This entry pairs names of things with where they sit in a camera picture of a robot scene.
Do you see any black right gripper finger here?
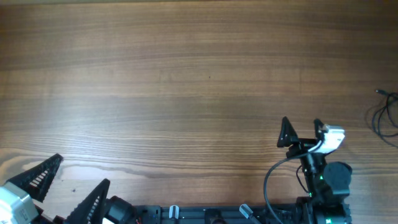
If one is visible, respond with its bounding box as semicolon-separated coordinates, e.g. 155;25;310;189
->
313;118;324;139
277;116;299;147

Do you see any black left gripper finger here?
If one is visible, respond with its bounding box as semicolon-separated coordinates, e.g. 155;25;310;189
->
7;154;63;202
64;179;110;224

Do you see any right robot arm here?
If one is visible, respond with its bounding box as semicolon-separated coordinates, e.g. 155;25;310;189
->
277;116;353;224

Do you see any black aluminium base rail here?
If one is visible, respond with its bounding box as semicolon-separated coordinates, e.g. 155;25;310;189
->
104;195;353;224

